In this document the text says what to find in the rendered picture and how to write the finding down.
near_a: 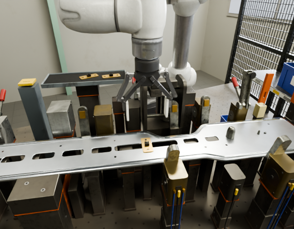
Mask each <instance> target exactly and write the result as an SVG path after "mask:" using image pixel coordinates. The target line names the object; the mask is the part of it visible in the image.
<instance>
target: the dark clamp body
mask: <svg viewBox="0 0 294 229"><path fill-rule="evenodd" d="M128 111H129V121H127V117H126V111H124V113H125V115H124V116H125V126H126V132H138V131H141V106H140V103H139V99H128ZM132 149H140V144H135V145H132ZM141 171H142V166H136V167H135V171H134V172H135V173H136V172H141Z"/></svg>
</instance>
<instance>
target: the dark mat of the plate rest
mask: <svg viewBox="0 0 294 229"><path fill-rule="evenodd" d="M110 73H113V74H120V77H114V78H105V79H103V78H102V75H108V74H110ZM86 74H97V75H98V77H93V78H89V79H84V80H81V79H80V78H79V77H80V76H85V75H86ZM124 79H125V72H124V71H115V72H97V73H80V74H62V75H49V76H48V78H47V79H46V81H45V82H44V83H43V84H55V83H71V82H87V81H103V80H124Z"/></svg>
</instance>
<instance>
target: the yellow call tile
mask: <svg viewBox="0 0 294 229"><path fill-rule="evenodd" d="M35 82H36V79H22V80H21V81H20V82H19V83H18V86H30V85H33V84H34V83H35Z"/></svg>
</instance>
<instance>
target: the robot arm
mask: <svg viewBox="0 0 294 229"><path fill-rule="evenodd" d="M206 1H207V0H58V4H57V8H58V15H59V18H60V20H61V22H62V23H63V24H64V25H65V26H66V27H67V28H68V29H70V30H73V31H76V32H80V33H87V34H109V33H115V32H122V33H128V34H131V35H132V38H131V41H132V55H133V56H134V57H135V72H134V73H129V72H125V79H124V81H123V83H122V85H121V88H120V90H119V92H118V94H117V96H116V99H117V102H122V109H123V111H126V117H127V121H129V111H128V99H129V98H130V97H131V96H132V94H133V93H134V92H135V91H136V90H137V89H138V88H139V87H140V86H153V85H154V84H155V85H156V86H157V87H158V88H159V89H160V90H161V91H162V93H163V94H164V95H165V102H164V115H165V117H166V118H167V117H168V108H170V107H171V104H172V100H173V98H176V97H177V94H176V92H175V89H174V87H173V85H172V83H171V81H170V79H169V77H176V75H177V74H181V75H182V76H183V77H184V78H185V79H186V82H187V87H192V86H193V85H194V84H195V83H196V72H195V70H194V69H193V68H191V66H190V64H189V63H188V62H187V61H188V55H189V48H190V41H191V34H192V27H193V20H194V14H195V13H196V12H197V10H198V8H199V6H200V4H204V3H205V2H206ZM167 5H172V6H173V10H174V12H175V24H174V39H173V54H172V62H171V63H170V64H169V66H168V68H164V67H162V66H161V64H160V63H159V57H160V56H161V55H162V41H163V31H164V28H165V24H166V16H167ZM132 77H134V78H135V79H136V80H135V82H134V84H133V85H132V86H131V87H130V89H129V90H128V91H127V92H126V93H125V95H124V96H123V94H124V91H125V89H126V87H127V85H128V83H129V80H131V79H132ZM159 78H165V80H166V82H167V84H168V86H169V88H170V90H171V92H172V93H171V94H170V93H168V91H167V90H166V89H165V88H164V87H163V86H162V85H161V84H160V82H159V81H158V79H159ZM122 96H123V97H122Z"/></svg>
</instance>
